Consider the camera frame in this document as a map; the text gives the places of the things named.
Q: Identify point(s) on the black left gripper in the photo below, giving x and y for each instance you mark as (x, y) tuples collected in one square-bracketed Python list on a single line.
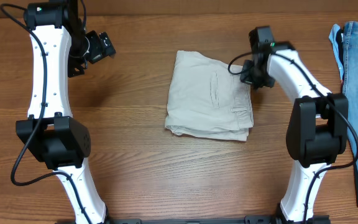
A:
[(99, 51)]

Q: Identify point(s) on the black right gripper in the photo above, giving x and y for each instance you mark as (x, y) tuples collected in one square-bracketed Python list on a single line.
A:
[(246, 77)]

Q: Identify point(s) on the beige cotton shorts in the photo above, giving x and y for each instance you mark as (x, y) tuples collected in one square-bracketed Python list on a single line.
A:
[(206, 99)]

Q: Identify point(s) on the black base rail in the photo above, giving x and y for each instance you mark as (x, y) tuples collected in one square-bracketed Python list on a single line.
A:
[(191, 220)]

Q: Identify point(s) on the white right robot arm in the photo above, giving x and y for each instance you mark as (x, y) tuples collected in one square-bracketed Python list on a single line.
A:
[(317, 131)]

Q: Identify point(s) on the light blue garment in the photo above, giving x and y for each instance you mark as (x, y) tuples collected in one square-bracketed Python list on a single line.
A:
[(336, 39)]

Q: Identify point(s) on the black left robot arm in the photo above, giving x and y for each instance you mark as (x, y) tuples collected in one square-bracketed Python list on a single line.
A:
[(62, 48)]

